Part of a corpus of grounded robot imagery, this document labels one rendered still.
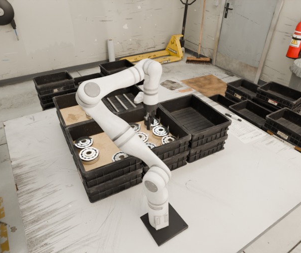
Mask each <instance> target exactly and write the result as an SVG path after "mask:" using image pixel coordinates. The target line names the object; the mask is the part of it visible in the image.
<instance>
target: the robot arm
mask: <svg viewBox="0 0 301 253"><path fill-rule="evenodd" d="M145 74H146V75H148V76H149V79H146V80H145V81H144V83H143V92H139V93H138V95H137V96H136V97H135V99H134V103H140V102H142V101H143V107H144V109H146V116H144V124H145V125H146V130H148V131H150V130H151V124H154V120H155V115H156V109H157V108H158V102H159V95H158V84H159V81H160V78H161V75H162V66H161V64H160V63H159V62H157V61H154V60H152V59H149V58H146V59H142V60H141V61H139V62H138V63H137V64H136V65H135V66H133V67H130V68H128V69H125V70H123V71H121V72H118V73H115V74H112V75H109V76H105V77H101V78H96V79H91V80H87V81H84V82H82V83H81V84H80V86H79V87H78V90H77V92H76V101H77V103H78V104H79V105H80V106H81V107H82V108H83V109H84V110H85V111H86V112H87V113H88V114H89V115H90V116H91V117H92V118H93V119H94V120H95V121H96V122H97V123H98V124H99V126H100V127H101V128H102V129H103V130H104V132H105V133H106V134H107V135H108V136H109V138H110V139H111V140H112V141H113V143H114V144H115V145H116V146H117V147H118V148H119V149H120V150H121V151H122V152H124V153H126V154H129V155H132V156H135V157H138V158H140V159H141V160H143V161H144V162H145V163H146V164H147V165H148V166H149V168H150V169H149V170H148V171H147V173H146V174H145V175H144V177H143V180H142V182H143V188H144V193H145V195H146V197H147V206H148V217H149V222H150V224H151V226H152V227H154V228H155V229H156V230H158V229H161V228H163V227H166V226H168V225H169V206H168V191H167V189H166V188H165V186H166V185H167V183H168V182H169V180H170V178H171V176H172V175H171V172H170V170H169V168H168V167H167V166H166V165H165V164H164V163H163V162H162V161H161V160H160V159H159V158H158V157H157V156H156V155H155V154H154V153H153V152H152V151H151V150H150V149H149V148H148V146H147V145H146V144H145V143H144V142H143V141H142V140H141V139H140V137H139V136H138V135H137V134H136V132H135V131H134V130H133V129H132V128H131V127H130V125H129V124H128V123H127V122H125V121H124V120H122V119H121V118H119V117H118V116H116V115H115V114H113V113H112V112H111V111H110V110H109V109H108V108H107V107H106V106H105V105H104V103H103V102H102V101H101V99H102V98H103V97H104V96H105V95H107V94H108V93H110V92H112V91H114V90H117V89H120V88H125V87H129V86H132V85H134V84H136V83H138V82H140V81H142V80H143V79H144V75H145Z"/></svg>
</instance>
